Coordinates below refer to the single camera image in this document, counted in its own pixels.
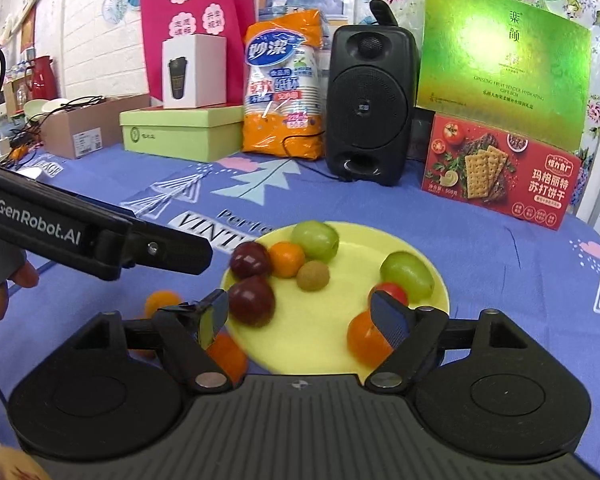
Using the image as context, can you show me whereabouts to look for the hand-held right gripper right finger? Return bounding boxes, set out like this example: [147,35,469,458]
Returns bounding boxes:
[364,289,532,391]

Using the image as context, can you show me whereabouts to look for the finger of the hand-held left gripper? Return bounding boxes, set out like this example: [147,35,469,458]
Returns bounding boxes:
[131,219,214,276]

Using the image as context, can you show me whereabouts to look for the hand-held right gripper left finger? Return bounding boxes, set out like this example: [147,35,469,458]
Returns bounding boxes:
[67,288,235,395]

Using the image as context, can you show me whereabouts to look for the bright red plum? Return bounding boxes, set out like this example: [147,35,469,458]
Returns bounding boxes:
[368,282,410,311]

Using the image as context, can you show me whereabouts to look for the stemmed orange tangerine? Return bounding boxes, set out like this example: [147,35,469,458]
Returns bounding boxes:
[346,310,396,369]

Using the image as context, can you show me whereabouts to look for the dark red plum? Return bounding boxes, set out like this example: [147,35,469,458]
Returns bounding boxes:
[229,241,273,280]
[228,275,277,329]

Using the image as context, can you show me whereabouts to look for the green plum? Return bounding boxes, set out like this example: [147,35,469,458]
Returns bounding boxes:
[291,221,340,264]
[380,251,435,302]

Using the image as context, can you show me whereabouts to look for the small orange mandarin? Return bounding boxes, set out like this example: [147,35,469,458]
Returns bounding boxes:
[268,242,306,280]
[144,289,184,319]

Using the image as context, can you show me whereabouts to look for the yellow plastic plate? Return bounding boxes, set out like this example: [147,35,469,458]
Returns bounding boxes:
[220,221,451,376]

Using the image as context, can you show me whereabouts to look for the tan longan fruit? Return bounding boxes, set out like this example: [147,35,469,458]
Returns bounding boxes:
[296,260,330,292]

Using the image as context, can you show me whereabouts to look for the brown cardboard box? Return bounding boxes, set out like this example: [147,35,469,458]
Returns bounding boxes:
[40,94,151,160]

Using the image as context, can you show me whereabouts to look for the light green cardboard box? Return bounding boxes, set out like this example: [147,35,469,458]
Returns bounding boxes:
[119,105,246,164]

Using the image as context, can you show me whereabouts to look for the blue printed tablecloth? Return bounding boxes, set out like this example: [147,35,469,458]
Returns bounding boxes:
[0,140,600,461]

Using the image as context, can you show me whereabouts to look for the red kettle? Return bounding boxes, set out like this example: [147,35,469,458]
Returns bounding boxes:
[27,55,60,101]

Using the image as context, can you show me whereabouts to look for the white cup box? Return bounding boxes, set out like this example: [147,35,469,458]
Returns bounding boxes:
[161,34,229,110]

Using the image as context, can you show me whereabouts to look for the red cracker box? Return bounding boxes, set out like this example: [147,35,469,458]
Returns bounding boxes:
[421,114,585,231]

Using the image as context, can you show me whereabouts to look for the orange paper cup package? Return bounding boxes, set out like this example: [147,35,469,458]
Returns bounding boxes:
[242,9,329,161]

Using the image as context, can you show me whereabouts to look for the black speaker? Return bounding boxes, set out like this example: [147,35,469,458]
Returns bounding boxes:
[326,24,421,187]

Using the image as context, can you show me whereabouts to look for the blue paper fan decoration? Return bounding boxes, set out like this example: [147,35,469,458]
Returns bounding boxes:
[102,0,129,25]

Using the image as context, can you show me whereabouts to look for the pink paper bag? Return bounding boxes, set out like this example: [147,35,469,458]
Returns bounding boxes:
[139,0,257,109]

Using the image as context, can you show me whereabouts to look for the shiny green gift box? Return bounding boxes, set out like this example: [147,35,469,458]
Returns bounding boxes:
[415,0,592,154]

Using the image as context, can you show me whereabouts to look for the black cables on box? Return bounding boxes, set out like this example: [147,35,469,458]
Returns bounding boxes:
[55,94,112,112]

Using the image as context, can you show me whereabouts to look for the black speaker cable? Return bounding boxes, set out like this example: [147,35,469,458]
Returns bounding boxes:
[280,131,354,184]

